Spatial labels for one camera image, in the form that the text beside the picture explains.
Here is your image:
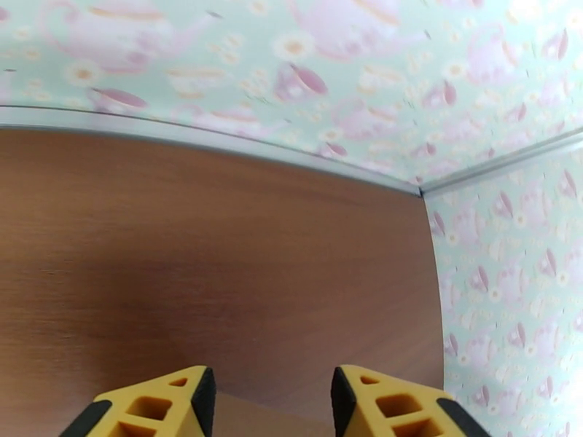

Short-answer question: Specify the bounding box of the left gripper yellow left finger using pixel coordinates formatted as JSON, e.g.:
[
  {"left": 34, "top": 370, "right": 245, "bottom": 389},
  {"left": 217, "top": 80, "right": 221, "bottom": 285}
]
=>
[{"left": 59, "top": 365, "right": 216, "bottom": 437}]

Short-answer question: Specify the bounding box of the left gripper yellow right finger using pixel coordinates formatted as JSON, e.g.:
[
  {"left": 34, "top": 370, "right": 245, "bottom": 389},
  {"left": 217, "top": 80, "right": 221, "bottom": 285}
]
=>
[{"left": 331, "top": 365, "right": 493, "bottom": 437}]

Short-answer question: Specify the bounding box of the aluminium frame post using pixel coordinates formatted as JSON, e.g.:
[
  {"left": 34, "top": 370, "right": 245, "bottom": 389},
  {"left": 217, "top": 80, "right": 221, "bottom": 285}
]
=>
[{"left": 418, "top": 127, "right": 583, "bottom": 199}]

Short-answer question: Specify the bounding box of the thin aluminium wall rail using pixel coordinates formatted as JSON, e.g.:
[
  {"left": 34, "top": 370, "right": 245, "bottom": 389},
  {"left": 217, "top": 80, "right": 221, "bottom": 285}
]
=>
[{"left": 0, "top": 104, "right": 422, "bottom": 199}]

